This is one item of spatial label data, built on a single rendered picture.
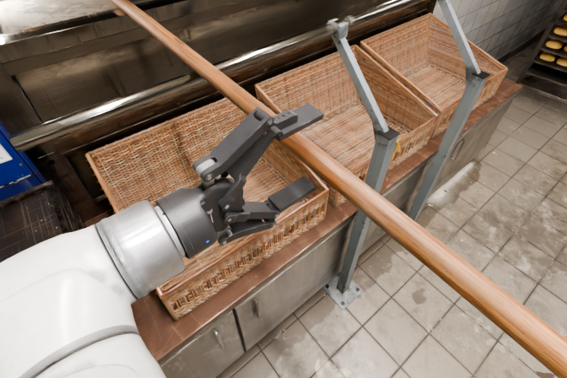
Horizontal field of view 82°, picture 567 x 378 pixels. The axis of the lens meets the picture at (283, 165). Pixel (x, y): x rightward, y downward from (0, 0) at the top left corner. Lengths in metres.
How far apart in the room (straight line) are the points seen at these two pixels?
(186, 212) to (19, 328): 0.15
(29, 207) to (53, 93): 0.29
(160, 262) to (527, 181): 2.35
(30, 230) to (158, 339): 0.41
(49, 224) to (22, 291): 0.58
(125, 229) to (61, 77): 0.73
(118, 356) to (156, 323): 0.71
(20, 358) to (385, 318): 1.46
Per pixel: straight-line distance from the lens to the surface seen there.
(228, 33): 1.16
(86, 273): 0.34
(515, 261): 2.06
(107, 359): 0.31
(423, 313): 1.71
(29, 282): 0.35
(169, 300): 0.91
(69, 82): 1.04
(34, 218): 0.96
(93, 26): 0.99
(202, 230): 0.36
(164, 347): 1.00
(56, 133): 0.64
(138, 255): 0.34
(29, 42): 0.98
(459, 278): 0.37
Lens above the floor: 1.49
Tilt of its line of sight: 45 degrees down
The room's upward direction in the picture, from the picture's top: straight up
